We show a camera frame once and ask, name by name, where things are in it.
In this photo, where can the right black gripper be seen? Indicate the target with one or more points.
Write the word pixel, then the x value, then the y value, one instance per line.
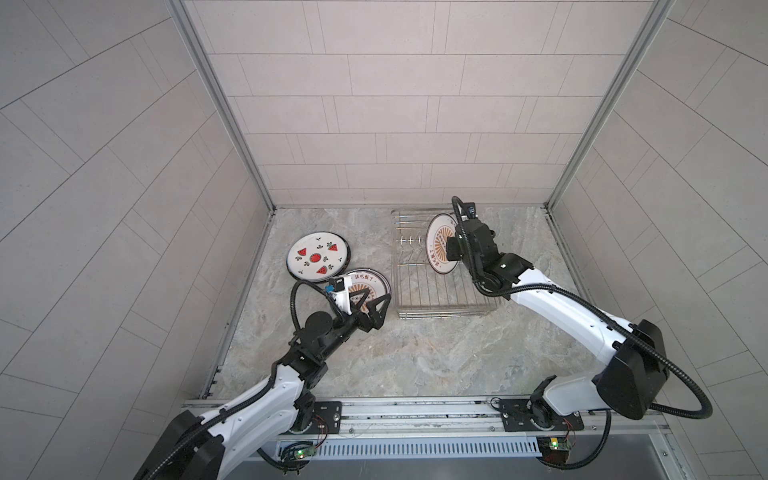
pixel 452 242

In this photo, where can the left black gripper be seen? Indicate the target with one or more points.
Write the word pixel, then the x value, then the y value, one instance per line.
pixel 368 322

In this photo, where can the brown patterned plate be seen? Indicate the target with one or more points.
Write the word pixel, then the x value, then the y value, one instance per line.
pixel 440 229

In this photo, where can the white red patterned plate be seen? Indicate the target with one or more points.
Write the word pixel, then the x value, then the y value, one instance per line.
pixel 364 277

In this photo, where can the white plate fruit pattern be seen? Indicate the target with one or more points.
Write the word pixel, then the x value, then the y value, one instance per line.
pixel 318 256

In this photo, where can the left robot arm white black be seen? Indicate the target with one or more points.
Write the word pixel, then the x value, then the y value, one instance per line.
pixel 212 445

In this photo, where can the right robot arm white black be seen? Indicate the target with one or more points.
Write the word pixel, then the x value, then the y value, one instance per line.
pixel 632 363

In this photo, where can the left circuit board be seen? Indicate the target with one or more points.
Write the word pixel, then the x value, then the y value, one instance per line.
pixel 297 454

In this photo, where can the circuit board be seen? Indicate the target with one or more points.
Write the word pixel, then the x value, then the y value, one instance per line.
pixel 555 450
pixel 297 454

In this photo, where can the right circuit board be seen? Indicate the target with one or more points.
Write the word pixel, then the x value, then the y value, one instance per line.
pixel 555 450

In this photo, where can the right aluminium corner profile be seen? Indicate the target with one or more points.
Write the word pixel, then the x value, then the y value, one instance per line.
pixel 646 34

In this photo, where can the aluminium corner profile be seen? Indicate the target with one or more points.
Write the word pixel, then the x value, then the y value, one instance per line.
pixel 646 34
pixel 181 17

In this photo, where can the left aluminium corner profile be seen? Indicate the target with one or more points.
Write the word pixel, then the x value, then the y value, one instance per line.
pixel 181 17

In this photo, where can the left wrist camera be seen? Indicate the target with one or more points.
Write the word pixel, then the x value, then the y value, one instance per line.
pixel 338 290

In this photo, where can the metal wire dish rack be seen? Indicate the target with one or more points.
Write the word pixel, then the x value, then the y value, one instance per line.
pixel 420 292

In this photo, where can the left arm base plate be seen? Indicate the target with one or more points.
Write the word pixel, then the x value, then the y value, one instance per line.
pixel 318 417

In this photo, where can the aluminium mounting rail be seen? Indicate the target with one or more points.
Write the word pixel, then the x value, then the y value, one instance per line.
pixel 444 417

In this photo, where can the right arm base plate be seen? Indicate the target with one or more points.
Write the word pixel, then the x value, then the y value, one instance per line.
pixel 522 414

